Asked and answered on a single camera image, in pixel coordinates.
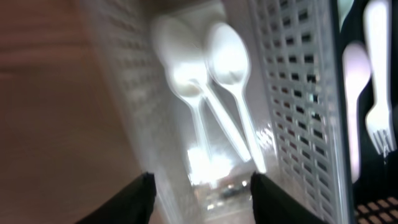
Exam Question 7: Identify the white plastic fork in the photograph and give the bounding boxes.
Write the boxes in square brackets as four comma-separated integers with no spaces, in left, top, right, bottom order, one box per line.
[363,0,396,156]

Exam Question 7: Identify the clear plastic mesh basket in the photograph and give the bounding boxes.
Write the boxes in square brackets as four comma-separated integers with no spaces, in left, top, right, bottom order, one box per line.
[81,1,354,223]

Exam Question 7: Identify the white plastic spoon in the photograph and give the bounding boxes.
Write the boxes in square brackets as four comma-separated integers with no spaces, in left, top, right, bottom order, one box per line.
[342,42,371,183]
[152,16,251,162]
[206,22,267,174]

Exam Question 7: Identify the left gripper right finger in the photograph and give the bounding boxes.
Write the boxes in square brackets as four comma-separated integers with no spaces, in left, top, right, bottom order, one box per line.
[250,172,325,224]

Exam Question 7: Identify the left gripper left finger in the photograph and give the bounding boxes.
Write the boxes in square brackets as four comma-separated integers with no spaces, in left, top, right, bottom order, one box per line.
[77,172,157,224]

